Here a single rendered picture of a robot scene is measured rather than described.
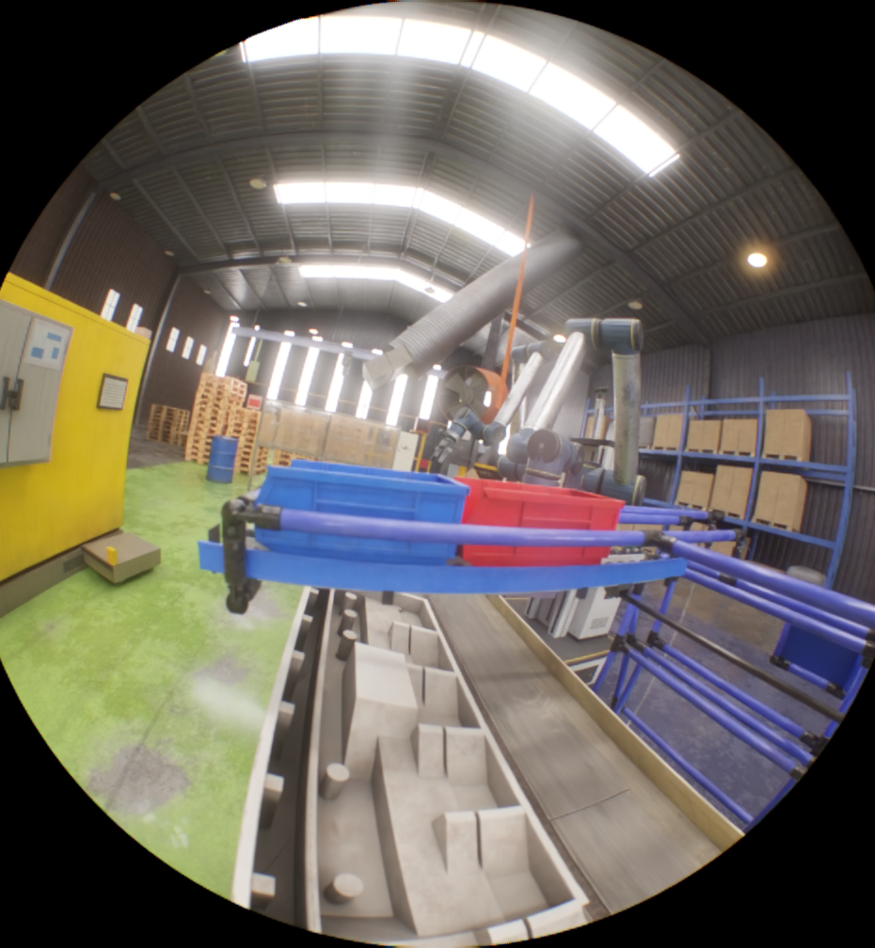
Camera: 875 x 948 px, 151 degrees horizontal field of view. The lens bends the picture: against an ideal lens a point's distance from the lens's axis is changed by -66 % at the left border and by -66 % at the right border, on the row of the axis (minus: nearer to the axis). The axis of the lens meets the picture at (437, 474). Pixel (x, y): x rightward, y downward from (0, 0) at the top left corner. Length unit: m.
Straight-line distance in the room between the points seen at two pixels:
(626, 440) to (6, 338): 3.07
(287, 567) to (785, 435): 9.58
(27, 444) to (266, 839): 2.06
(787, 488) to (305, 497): 9.22
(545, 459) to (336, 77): 9.64
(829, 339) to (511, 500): 11.68
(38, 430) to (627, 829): 2.70
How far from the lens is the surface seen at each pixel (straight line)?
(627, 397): 1.65
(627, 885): 0.79
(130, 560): 2.82
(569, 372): 1.43
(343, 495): 0.46
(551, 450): 0.95
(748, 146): 9.11
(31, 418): 2.22
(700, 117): 8.87
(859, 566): 10.28
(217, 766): 1.64
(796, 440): 9.46
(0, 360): 2.06
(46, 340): 2.21
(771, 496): 9.36
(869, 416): 10.89
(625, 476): 1.85
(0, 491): 2.44
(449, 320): 7.63
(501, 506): 0.50
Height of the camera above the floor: 1.37
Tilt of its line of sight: 3 degrees down
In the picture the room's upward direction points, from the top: 13 degrees clockwise
